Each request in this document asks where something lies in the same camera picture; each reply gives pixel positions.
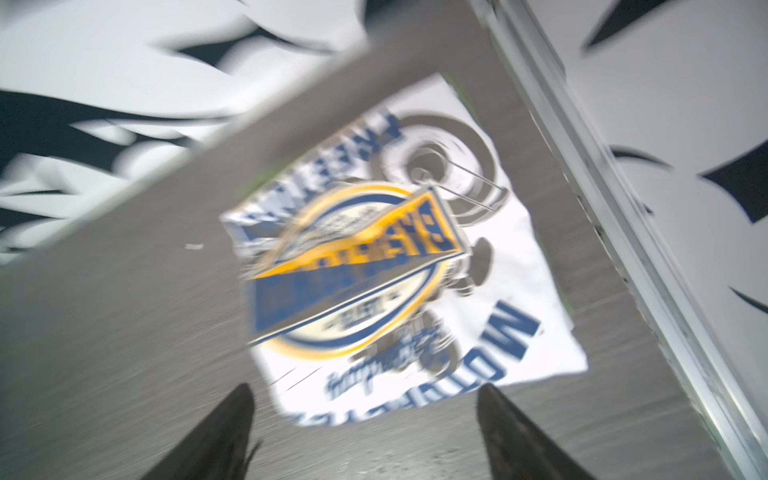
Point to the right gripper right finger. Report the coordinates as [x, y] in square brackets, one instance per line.
[516, 447]

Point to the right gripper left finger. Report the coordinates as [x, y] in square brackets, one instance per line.
[218, 447]

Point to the white grey tank top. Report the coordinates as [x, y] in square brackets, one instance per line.
[393, 266]

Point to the green tank top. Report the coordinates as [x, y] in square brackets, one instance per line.
[277, 170]

